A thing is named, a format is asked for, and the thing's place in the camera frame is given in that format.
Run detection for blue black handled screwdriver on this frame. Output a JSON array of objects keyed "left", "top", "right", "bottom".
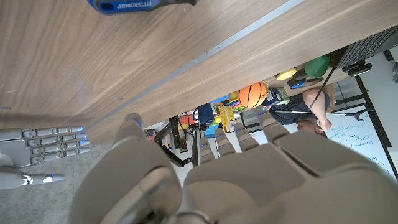
[{"left": 86, "top": 0, "right": 198, "bottom": 15}]

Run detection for orange basketball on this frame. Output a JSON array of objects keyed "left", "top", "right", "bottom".
[{"left": 238, "top": 81, "right": 267, "bottom": 109}]

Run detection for small blue printed box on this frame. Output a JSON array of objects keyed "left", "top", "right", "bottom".
[{"left": 264, "top": 86, "right": 290, "bottom": 106}]

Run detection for yellow push button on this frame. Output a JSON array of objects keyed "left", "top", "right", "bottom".
[{"left": 275, "top": 67, "right": 298, "bottom": 81}]

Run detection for whiteboard with black frame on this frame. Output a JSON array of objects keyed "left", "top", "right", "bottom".
[{"left": 323, "top": 74, "right": 398, "bottom": 181}]

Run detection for blue push button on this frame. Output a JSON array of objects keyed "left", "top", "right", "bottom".
[{"left": 286, "top": 77, "right": 324, "bottom": 90}]

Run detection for silver reacher grabber stick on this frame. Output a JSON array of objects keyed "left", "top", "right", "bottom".
[{"left": 273, "top": 108, "right": 374, "bottom": 122}]

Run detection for dark blue mug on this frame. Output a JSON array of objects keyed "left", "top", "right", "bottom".
[{"left": 192, "top": 103, "right": 215, "bottom": 126}]

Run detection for black monitor stand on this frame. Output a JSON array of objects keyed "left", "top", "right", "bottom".
[{"left": 154, "top": 115, "right": 193, "bottom": 167}]

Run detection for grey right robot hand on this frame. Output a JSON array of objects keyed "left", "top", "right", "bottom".
[{"left": 0, "top": 126, "right": 91, "bottom": 190}]

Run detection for black laptop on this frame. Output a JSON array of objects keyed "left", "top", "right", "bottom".
[{"left": 334, "top": 24, "right": 398, "bottom": 69}]

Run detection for yellow carton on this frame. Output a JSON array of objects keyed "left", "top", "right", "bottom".
[{"left": 217, "top": 104, "right": 236, "bottom": 133}]

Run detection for seated person in dark polo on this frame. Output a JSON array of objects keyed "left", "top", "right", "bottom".
[{"left": 267, "top": 86, "right": 336, "bottom": 136}]

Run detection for black webcam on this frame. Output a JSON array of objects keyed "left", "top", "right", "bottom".
[{"left": 341, "top": 60, "right": 373, "bottom": 77}]

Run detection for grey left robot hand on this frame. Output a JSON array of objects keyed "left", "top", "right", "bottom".
[{"left": 68, "top": 106, "right": 398, "bottom": 224}]

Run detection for stacked colourful cups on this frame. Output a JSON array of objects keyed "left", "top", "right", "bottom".
[{"left": 228, "top": 91, "right": 246, "bottom": 112}]

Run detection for flat blue block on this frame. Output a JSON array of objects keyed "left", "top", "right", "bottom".
[{"left": 208, "top": 95, "right": 231, "bottom": 105}]

